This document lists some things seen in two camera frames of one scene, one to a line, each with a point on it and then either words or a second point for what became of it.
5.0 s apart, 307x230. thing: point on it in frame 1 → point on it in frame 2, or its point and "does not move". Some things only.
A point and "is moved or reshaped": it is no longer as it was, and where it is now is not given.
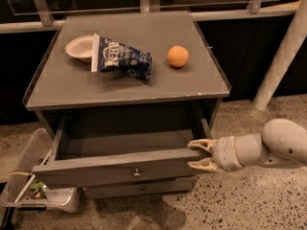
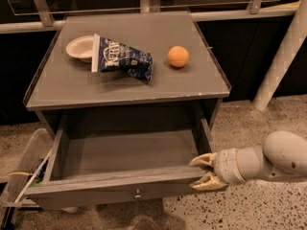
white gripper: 224,153 → 225,167
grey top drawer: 129,149 is moved or reshaped
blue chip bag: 112,56 does not move
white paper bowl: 81,47 does not move
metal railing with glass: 35,9 does not move
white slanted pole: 287,53 does not move
